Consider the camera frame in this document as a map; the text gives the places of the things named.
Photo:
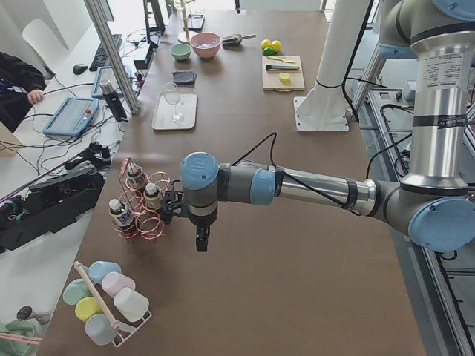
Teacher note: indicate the black keyboard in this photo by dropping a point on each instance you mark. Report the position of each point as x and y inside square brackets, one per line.
[101, 57]

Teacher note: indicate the tea bottle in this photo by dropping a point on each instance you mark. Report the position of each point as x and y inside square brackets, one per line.
[152, 197]
[123, 219]
[135, 177]

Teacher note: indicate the metal ice scoop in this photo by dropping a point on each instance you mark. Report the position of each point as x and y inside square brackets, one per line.
[236, 39]

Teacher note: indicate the yellow lemon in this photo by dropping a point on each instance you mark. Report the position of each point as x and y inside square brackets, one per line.
[265, 44]
[268, 51]

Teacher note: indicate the lemon half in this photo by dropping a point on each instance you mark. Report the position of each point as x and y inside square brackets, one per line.
[284, 77]

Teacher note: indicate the black computer mouse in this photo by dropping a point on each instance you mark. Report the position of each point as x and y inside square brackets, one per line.
[79, 69]

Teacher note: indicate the black thermos bottle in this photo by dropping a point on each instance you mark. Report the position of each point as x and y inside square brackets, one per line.
[113, 102]

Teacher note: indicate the pink bowl with ice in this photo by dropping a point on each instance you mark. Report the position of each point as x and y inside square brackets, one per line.
[206, 44]

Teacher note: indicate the green bowl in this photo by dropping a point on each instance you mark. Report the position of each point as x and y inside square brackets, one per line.
[180, 51]

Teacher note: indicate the wooden cutting board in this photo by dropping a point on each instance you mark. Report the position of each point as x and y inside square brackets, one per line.
[270, 79]

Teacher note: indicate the aluminium frame post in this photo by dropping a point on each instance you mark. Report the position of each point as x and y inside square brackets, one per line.
[97, 15]

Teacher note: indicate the yellow plastic knife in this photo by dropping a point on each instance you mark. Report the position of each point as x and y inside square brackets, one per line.
[280, 59]

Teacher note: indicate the tea bottle front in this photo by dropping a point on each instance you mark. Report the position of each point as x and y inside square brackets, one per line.
[123, 219]

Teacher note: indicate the copper wire bottle basket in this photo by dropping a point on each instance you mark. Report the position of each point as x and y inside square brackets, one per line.
[148, 223]

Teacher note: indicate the tea bottle middle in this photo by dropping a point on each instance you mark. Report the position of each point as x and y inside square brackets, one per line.
[152, 197]

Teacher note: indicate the yellow plastic cup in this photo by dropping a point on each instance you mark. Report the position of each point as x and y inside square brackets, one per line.
[86, 308]

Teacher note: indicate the white plastic cup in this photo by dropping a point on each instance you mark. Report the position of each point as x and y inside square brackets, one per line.
[131, 304]

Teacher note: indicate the steel muddler black tip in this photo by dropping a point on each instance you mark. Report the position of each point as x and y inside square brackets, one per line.
[269, 67]

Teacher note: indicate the pink plastic cup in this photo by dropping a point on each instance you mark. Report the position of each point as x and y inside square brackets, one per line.
[114, 281]

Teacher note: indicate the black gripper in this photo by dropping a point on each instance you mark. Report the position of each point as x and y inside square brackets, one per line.
[200, 220]

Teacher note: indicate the white cup rack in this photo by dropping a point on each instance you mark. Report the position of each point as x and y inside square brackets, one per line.
[125, 329]

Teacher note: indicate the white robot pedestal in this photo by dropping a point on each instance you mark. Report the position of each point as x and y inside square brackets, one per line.
[324, 107]

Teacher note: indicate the clear wine glass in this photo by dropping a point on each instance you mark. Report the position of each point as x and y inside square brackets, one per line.
[172, 96]

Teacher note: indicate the grey plastic cup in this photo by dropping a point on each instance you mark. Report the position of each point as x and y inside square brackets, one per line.
[99, 330]

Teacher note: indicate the wooden cup tree stand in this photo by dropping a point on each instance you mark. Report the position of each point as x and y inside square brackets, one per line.
[187, 34]

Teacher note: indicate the tea bottle back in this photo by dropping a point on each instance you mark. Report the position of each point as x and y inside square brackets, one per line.
[135, 177]

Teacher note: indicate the grey folded cloth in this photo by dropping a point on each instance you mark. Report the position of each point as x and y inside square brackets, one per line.
[184, 77]

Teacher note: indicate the blue plastic cup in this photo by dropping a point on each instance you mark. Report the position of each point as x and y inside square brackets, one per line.
[99, 269]

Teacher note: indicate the blue teach pendant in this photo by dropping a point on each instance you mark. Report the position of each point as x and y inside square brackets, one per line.
[104, 73]
[72, 117]

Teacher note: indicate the green plastic cup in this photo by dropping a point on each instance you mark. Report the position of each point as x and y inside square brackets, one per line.
[75, 291]

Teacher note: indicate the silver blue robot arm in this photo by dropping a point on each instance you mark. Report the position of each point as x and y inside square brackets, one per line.
[430, 203]

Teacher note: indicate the black tray with glasses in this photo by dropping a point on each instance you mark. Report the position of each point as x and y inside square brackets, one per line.
[195, 22]

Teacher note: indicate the green lime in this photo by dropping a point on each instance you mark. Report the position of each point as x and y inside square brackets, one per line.
[276, 45]

